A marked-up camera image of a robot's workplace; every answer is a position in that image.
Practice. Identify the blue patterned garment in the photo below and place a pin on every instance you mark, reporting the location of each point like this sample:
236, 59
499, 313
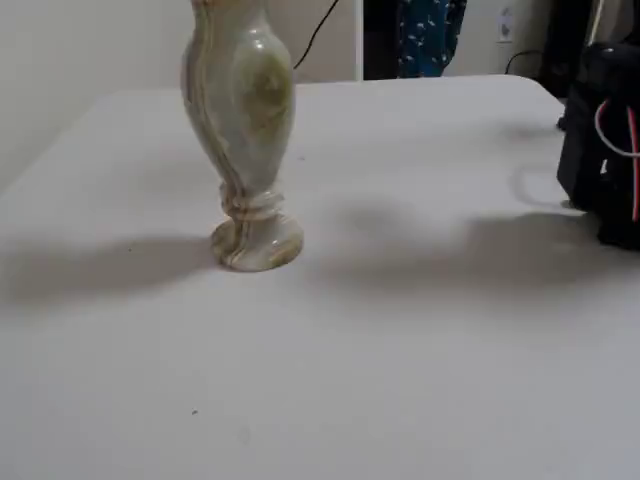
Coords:
430, 40

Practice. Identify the onyx marble stone vase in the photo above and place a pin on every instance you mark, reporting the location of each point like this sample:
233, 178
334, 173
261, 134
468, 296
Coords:
237, 125

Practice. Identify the white wall outlet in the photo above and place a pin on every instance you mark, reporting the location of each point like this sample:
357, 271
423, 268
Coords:
505, 25

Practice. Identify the white door frame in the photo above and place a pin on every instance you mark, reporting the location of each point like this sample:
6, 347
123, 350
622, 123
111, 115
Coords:
359, 40

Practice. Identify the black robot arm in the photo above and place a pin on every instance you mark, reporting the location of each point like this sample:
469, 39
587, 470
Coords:
595, 200

